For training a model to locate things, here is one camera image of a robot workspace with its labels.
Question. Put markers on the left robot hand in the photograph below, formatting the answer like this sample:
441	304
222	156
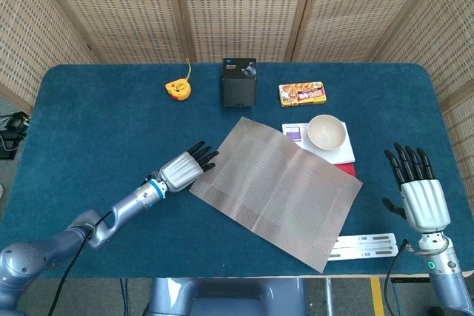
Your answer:
181	173

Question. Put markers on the woven folding screen panel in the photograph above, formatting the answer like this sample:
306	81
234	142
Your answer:
122	9
240	9
29	35
444	46
359	9

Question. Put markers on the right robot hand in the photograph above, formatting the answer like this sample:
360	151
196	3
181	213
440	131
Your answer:
424	201

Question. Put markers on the grey-brown woven placemat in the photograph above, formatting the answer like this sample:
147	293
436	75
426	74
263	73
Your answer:
274	190

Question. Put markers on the blue tablecloth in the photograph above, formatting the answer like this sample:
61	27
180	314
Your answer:
92	127

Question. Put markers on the blue-grey robot torso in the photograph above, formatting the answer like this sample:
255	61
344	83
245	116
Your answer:
229	294

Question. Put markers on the yellow curry food box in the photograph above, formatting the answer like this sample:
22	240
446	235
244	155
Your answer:
301	94

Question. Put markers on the black cardboard box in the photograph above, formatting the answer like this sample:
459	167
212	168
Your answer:
240	90

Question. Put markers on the white spiral notepad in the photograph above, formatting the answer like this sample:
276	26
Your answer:
340	155

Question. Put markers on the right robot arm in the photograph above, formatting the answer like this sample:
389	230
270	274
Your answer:
440	268

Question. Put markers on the metal table leg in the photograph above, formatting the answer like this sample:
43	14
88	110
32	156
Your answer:
328	297

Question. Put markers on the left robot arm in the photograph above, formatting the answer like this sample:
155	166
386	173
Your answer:
126	206

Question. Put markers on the cream white bowl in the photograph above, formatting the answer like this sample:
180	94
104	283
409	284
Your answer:
327	134

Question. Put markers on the red folder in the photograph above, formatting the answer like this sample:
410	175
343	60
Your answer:
348	168

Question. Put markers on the yellow tape measure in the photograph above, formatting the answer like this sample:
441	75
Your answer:
177	89

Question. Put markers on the white folding laptop stand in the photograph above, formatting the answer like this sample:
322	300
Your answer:
352	242

